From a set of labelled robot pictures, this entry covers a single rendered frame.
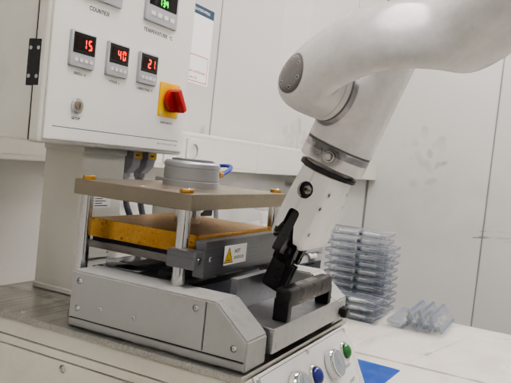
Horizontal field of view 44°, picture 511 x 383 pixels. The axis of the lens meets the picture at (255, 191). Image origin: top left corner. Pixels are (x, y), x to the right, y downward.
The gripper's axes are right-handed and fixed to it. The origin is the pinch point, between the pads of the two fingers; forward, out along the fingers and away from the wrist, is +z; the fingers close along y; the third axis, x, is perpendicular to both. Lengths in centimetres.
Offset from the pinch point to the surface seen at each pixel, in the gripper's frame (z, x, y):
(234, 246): -1.5, 5.5, -4.5
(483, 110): -43, 26, 246
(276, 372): 7.1, -8.1, -9.7
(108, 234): 4.3, 20.2, -10.3
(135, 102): -10.6, 33.4, 2.2
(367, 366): 25, -8, 53
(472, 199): -2, 11, 246
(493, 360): 17, -29, 80
